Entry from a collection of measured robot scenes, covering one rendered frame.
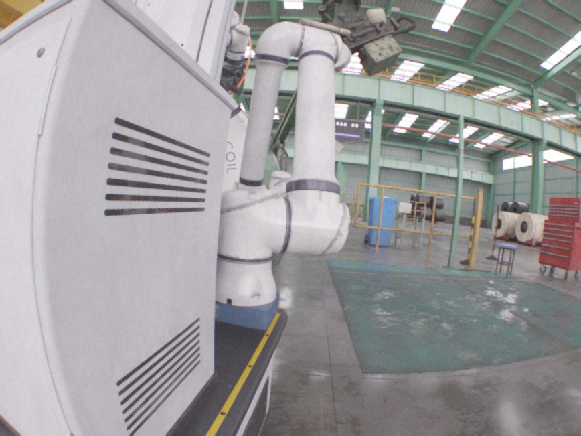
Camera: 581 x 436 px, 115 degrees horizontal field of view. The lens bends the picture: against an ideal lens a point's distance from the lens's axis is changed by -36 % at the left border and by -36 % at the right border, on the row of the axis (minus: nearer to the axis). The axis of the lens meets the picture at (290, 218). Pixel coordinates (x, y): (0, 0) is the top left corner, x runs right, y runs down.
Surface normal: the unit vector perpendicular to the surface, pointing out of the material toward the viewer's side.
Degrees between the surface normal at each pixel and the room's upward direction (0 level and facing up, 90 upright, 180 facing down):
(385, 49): 90
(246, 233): 90
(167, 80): 90
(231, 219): 90
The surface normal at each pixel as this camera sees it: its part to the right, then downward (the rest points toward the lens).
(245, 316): -0.15, 0.04
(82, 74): 0.98, 0.11
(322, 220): 0.28, -0.09
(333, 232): 0.25, 0.13
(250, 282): 0.40, -0.29
